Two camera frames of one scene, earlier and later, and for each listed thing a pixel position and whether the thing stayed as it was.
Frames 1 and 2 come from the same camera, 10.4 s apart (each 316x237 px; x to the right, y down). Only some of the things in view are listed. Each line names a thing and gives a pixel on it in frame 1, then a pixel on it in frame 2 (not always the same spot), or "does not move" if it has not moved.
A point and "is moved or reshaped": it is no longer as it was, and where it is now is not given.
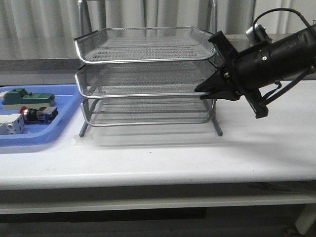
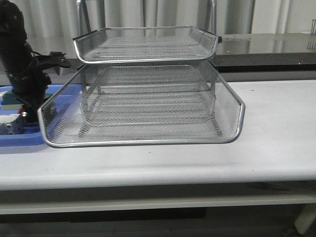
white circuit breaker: (12, 124) does not move
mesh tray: (140, 44) does not move
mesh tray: (146, 80) is moved or reshaped
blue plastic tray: (68, 99) → (15, 130)
